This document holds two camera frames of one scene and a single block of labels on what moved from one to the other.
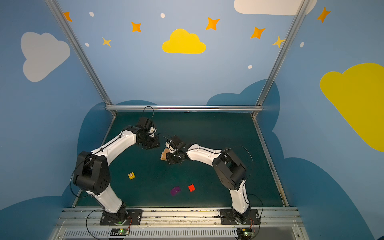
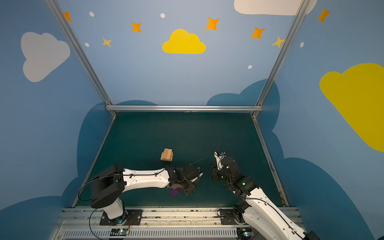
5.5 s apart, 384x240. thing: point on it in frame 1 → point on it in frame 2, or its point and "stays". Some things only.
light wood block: [163, 155] stays
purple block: [175, 190] stays
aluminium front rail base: [179, 223] stays
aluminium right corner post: [297, 22] stays
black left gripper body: [151, 141] → [190, 180]
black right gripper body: [172, 150] → [218, 171]
